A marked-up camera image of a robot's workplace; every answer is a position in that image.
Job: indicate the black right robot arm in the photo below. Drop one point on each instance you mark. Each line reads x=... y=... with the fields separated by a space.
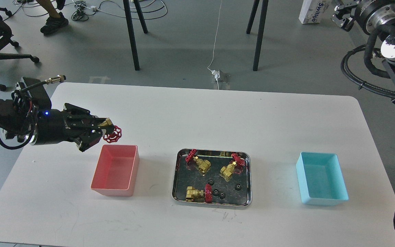
x=376 y=19

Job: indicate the brass valve top middle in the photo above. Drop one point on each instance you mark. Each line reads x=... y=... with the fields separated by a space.
x=202 y=166

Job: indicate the pink plastic box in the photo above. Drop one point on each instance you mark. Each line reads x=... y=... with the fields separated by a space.
x=116 y=171

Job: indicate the black stand leg right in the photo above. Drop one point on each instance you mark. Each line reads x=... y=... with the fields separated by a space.
x=260 y=34

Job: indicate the black stand leg left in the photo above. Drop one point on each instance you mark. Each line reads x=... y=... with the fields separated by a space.
x=129 y=22

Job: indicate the white cardboard box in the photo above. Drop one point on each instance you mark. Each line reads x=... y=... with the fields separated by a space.
x=312 y=11

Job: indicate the light blue plastic box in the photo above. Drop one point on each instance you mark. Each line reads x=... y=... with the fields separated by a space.
x=320 y=179

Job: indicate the brass valve red handwheel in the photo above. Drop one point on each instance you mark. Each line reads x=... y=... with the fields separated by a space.
x=112 y=132

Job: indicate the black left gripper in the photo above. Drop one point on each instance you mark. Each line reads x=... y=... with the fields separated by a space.
x=54 y=126

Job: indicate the person's black shoe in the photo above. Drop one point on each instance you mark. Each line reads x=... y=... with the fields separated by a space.
x=53 y=24

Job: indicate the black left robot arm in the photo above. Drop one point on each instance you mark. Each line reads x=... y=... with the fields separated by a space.
x=28 y=118

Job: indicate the white power adapter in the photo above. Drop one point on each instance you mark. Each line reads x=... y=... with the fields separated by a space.
x=219 y=76

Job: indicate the black stand leg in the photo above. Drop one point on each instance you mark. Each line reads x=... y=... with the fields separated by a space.
x=260 y=34
x=129 y=22

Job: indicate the brass valve right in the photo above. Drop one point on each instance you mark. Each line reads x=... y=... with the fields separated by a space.
x=234 y=167

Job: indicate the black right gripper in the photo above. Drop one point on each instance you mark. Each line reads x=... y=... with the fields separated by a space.
x=345 y=15

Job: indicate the steel metal tray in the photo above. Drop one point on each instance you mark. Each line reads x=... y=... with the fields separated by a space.
x=218 y=159

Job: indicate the brass valve bottom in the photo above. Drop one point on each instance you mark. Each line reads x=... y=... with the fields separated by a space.
x=195 y=195

